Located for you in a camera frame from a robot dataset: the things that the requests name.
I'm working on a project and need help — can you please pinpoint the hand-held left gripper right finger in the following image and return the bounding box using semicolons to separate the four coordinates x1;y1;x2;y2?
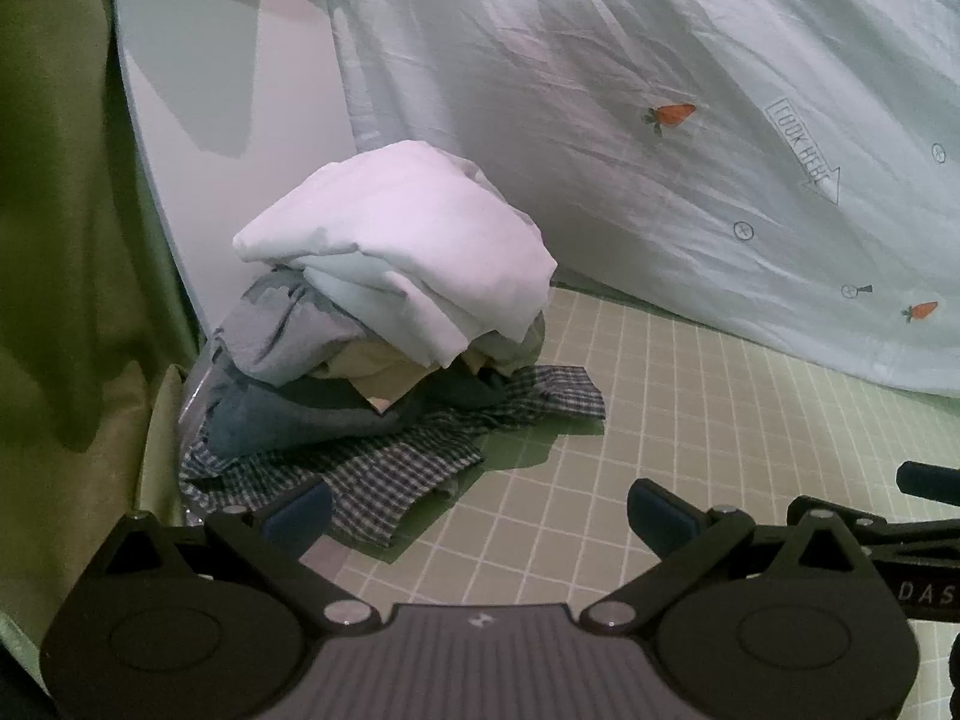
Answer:
583;478;875;627

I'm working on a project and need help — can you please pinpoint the carrot print bed sheet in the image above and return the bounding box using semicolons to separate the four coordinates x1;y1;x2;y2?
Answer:
142;0;960;398

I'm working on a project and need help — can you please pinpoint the grey-blue garment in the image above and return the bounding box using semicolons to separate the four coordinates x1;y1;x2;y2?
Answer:
214;270;361;391

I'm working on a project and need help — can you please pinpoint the clear plastic bag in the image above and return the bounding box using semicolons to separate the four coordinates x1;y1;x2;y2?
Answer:
176;337;226;526

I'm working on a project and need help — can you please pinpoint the white collared shirt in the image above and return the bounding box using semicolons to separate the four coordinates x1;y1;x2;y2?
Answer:
231;139;560;368

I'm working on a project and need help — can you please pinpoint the dark blue garment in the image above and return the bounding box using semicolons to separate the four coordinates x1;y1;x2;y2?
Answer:
199;345;541;458

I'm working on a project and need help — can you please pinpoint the green grid mat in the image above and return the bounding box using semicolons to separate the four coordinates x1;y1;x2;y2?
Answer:
330;281;960;720

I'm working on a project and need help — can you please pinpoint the pale yellow garment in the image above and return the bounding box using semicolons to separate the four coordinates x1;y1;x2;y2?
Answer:
315;341;466;417

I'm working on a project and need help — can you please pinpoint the blue checked shirt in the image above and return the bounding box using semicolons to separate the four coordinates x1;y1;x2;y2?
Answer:
178;364;607;548

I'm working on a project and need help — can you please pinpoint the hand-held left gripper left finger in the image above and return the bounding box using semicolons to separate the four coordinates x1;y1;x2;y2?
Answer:
99;478;387;635

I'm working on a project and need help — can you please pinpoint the green curtain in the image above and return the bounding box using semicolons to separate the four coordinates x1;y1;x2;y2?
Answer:
0;0;203;653

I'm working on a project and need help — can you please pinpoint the pale board panel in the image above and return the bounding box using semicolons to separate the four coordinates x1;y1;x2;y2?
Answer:
111;0;357;338

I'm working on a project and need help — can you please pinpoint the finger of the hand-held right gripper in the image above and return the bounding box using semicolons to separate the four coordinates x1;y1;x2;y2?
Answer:
896;461;960;507
787;495;960;552

